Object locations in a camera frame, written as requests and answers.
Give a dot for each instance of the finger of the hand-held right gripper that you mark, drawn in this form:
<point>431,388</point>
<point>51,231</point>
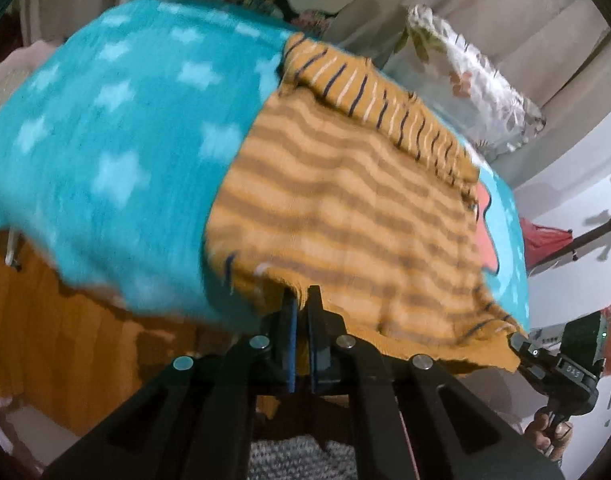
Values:
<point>521,347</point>

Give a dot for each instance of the red cloth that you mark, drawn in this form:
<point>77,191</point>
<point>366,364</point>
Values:
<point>543,242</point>

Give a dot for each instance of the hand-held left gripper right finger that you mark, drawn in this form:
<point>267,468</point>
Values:
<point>313,350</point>

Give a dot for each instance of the orange wooden furniture panel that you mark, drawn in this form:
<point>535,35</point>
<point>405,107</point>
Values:
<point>60,340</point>

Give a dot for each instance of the orange striped small garment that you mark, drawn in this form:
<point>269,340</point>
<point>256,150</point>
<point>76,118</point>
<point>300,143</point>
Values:
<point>345,210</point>

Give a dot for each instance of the grey knitted mat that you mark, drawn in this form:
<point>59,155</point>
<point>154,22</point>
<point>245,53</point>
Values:
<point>300,457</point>

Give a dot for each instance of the person's right hand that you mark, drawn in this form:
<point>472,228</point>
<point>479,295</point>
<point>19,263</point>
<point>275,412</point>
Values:
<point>538,432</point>

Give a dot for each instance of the white floral pillow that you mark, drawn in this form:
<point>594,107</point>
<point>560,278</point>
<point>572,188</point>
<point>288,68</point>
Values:
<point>465,85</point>

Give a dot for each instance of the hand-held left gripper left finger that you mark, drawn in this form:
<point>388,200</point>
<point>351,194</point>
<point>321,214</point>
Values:
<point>291,345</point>

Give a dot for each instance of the teal star print blanket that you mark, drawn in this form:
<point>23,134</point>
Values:
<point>110,150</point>

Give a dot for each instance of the dark wooden coat rack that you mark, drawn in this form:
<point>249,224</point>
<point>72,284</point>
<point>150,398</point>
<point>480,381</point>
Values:
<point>603,232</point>

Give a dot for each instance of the beige curtain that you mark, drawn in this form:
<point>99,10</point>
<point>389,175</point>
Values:
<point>485,15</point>

